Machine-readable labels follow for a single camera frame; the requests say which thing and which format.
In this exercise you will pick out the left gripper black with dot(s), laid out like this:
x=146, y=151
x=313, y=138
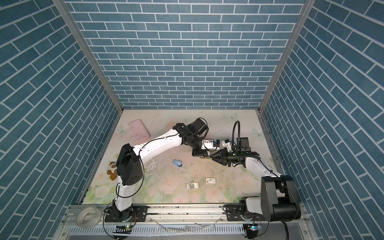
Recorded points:
x=200, y=152

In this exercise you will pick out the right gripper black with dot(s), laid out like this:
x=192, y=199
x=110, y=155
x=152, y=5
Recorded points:
x=223, y=155

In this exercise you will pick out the white staple box sleeve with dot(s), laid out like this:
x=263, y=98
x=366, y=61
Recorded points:
x=210, y=181

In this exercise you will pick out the blue staple remover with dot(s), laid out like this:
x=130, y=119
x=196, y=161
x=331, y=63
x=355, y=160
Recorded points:
x=178, y=163

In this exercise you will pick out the staple box tray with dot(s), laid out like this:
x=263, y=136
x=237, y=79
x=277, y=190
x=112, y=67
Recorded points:
x=192, y=186

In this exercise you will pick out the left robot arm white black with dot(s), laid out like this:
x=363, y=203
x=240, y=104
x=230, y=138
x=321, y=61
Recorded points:
x=131, y=159

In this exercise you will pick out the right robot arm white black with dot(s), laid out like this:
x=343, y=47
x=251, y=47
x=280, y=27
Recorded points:
x=279, y=199

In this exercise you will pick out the floral table mat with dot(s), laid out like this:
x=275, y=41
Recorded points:
x=165, y=183

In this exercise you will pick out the pink phone case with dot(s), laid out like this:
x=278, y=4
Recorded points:
x=139, y=131

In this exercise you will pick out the clear tape roll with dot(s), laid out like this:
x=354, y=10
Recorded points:
x=88, y=217

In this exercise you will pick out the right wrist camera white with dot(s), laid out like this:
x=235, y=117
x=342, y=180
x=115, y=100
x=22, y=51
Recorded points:
x=227, y=144

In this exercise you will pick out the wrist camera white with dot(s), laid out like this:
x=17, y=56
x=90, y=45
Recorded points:
x=210, y=144
x=227, y=144

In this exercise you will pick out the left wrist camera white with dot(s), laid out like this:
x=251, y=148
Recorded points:
x=210, y=144

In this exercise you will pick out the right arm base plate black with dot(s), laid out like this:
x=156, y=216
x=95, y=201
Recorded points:
x=234, y=214

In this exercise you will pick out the aluminium rail frame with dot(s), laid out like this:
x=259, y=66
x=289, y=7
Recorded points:
x=179, y=220

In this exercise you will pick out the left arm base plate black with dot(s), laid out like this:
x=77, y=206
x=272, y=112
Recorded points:
x=132, y=214

